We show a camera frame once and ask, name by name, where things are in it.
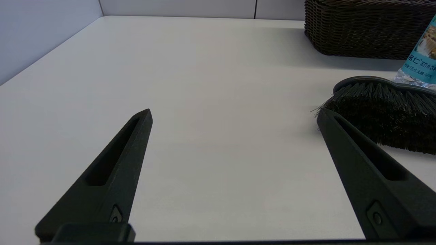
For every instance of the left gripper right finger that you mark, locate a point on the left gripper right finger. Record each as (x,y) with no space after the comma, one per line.
(371,190)

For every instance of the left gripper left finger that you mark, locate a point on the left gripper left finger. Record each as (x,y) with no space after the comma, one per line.
(112,177)

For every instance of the blue label soda water bottle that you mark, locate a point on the blue label soda water bottle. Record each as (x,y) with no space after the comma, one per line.
(422,61)

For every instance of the dark brown wicker basket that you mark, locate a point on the dark brown wicker basket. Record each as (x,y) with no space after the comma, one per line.
(364,27)

